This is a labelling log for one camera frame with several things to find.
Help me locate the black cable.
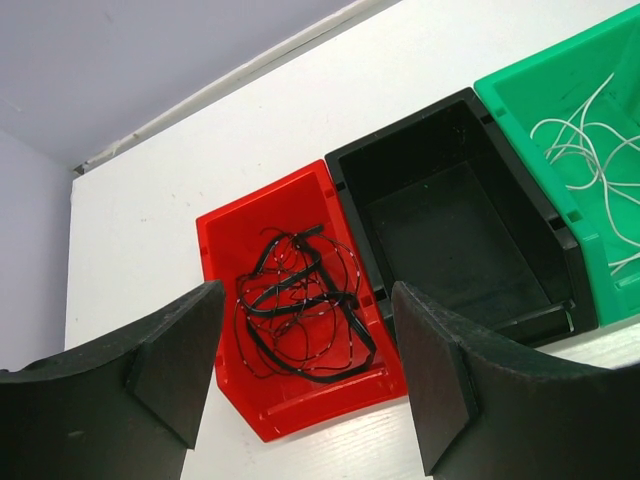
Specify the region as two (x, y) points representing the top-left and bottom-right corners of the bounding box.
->
(235, 223), (379, 385)

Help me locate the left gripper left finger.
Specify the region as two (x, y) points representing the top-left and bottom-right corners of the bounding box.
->
(1, 281), (225, 479)

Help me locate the thin white wire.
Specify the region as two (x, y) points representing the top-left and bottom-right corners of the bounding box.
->
(529, 72), (640, 276)

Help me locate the green plastic bin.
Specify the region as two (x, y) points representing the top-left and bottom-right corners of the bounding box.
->
(474, 6), (639, 326)

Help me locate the black plastic bin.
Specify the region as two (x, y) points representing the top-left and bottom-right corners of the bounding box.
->
(326, 88), (598, 347)

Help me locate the aluminium back rail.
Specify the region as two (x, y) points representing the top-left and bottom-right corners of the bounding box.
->
(73, 0), (395, 176)

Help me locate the red plastic bin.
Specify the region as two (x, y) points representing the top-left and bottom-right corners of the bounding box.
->
(196, 160), (406, 442)

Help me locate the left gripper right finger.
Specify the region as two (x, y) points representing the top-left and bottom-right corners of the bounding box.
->
(392, 282), (639, 479)

